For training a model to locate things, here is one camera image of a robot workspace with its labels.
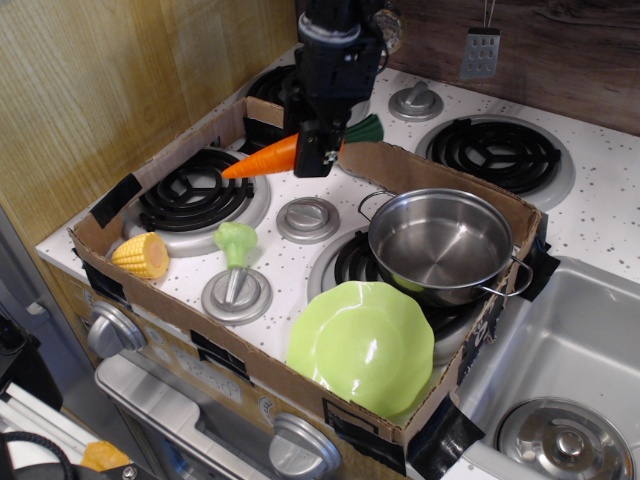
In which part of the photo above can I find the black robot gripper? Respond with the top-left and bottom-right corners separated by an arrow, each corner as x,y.
283,29 -> 385,178

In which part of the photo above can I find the orange toy carrot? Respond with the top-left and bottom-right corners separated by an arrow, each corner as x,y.
222,114 -> 384,179

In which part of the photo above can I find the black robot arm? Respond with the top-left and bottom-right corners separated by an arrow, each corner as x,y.
284,0 -> 387,178

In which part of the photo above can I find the light green plastic plate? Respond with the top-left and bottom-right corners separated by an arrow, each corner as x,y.
286,281 -> 435,418

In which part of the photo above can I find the back left black burner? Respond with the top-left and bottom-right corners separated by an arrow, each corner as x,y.
246,65 -> 295,106

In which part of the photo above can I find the silver stovetop knob centre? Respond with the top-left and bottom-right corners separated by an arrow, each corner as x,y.
276,197 -> 341,244

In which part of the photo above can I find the silver stovetop knob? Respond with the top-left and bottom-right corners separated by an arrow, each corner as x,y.
201,267 -> 272,326
276,197 -> 341,244
388,81 -> 444,122

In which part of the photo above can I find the silver stovetop knob back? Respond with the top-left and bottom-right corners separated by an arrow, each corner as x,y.
388,81 -> 444,122

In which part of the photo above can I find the front left black burner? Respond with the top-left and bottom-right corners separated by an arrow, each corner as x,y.
138,149 -> 255,233

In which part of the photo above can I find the green toy broccoli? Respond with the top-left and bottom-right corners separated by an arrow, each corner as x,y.
213,222 -> 258,269

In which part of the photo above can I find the hanging metal strainer ladle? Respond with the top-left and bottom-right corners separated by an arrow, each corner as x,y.
374,5 -> 402,56

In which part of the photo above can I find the silver stovetop knob front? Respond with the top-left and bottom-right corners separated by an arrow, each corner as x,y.
201,267 -> 272,326

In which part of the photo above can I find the stainless steel pot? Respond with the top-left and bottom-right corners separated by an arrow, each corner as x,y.
368,188 -> 534,308

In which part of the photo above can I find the hanging metal spatula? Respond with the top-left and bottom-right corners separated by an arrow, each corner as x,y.
459,1 -> 501,80

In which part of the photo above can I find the yellow toy corn cob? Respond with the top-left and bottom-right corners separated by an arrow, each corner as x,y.
111,232 -> 169,279

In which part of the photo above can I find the back right black burner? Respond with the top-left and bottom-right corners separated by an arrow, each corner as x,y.
425,117 -> 562,194

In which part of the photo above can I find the brown cardboard fence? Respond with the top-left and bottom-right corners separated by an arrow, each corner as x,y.
70,97 -> 545,479

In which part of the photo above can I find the silver oven knob left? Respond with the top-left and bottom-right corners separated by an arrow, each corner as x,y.
87,300 -> 147,359

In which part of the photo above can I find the silver oven knob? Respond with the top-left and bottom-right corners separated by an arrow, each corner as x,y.
269,412 -> 342,480
87,300 -> 147,359

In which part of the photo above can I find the silver oven knob right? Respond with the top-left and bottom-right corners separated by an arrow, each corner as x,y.
269,412 -> 342,480

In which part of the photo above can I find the silver sink basin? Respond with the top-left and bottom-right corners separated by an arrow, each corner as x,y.
451,257 -> 639,479

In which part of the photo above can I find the orange object bottom left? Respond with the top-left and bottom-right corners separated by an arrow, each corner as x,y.
80,440 -> 130,472

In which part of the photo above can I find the silver sink drain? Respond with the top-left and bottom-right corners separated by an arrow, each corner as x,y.
494,397 -> 635,479

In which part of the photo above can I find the silver oven door handle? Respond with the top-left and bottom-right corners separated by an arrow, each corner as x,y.
95,355 -> 266,479

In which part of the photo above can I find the black cable bottom left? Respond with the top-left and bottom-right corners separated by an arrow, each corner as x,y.
0,430 -> 76,480

